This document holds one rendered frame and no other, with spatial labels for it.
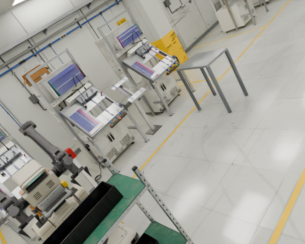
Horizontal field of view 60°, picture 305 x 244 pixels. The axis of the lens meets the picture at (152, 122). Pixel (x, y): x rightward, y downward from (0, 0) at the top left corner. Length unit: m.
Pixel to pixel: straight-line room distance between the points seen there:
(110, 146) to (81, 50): 2.57
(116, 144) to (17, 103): 2.17
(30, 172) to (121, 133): 2.57
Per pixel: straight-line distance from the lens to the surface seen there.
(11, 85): 5.65
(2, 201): 1.98
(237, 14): 7.44
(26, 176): 2.16
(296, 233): 2.36
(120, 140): 4.53
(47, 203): 2.27
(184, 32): 8.14
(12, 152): 4.02
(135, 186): 1.84
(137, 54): 5.00
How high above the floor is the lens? 1.92
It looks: 23 degrees down
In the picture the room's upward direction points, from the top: 33 degrees counter-clockwise
